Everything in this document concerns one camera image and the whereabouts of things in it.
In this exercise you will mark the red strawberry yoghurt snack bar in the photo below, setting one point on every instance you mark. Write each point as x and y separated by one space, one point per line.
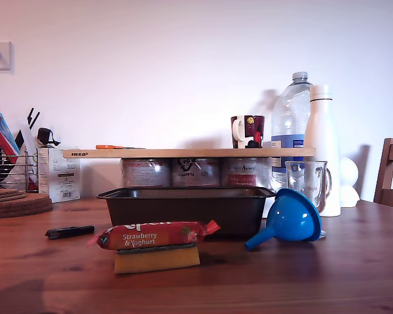
170 233

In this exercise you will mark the wooden shelf board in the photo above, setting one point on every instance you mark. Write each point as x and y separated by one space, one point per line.
183 153

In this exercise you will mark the silver tin can black print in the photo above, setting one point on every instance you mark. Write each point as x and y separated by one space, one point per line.
194 173

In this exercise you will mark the dark metal baking tin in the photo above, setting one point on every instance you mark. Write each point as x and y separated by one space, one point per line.
183 209

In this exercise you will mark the silver tin can red label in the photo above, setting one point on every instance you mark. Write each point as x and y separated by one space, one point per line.
144 173

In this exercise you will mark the dark red and white mug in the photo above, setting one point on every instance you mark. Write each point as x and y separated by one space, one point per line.
252 131

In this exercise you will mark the clear plastic water bottle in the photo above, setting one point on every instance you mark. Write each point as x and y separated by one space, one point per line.
288 108

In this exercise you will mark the blue plastic funnel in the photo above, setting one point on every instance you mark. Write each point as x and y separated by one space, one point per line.
291 216

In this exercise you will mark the yellow sponge with green scourer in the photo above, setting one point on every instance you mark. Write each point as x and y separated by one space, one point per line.
157 261

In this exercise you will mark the clear glass mug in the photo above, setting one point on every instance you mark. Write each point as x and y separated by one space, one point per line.
309 176

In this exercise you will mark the white insulated bottle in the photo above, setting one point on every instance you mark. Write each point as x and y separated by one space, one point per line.
324 137

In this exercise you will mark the white printed carton box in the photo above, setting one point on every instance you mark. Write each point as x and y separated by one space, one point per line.
59 176

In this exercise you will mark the black plug adapter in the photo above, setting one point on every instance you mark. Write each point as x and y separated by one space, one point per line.
46 134

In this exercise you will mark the white rounded ornament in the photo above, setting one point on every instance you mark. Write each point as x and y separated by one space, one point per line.
348 196

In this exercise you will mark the large round cork trivet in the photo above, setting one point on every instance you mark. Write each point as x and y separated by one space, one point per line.
36 200
26 213

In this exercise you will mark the white packet with black stripes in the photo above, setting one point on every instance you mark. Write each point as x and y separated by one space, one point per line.
26 137

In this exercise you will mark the light blue booklet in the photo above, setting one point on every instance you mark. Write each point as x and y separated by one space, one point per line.
5 132

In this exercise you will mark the wooden chair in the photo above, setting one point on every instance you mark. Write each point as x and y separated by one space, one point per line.
388 196

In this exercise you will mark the red book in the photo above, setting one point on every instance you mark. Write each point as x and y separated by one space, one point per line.
1 144

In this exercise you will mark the small round cork trivet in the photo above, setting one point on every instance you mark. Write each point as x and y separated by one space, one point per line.
3 193

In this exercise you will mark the white wall light switch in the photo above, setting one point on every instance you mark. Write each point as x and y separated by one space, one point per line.
0 57

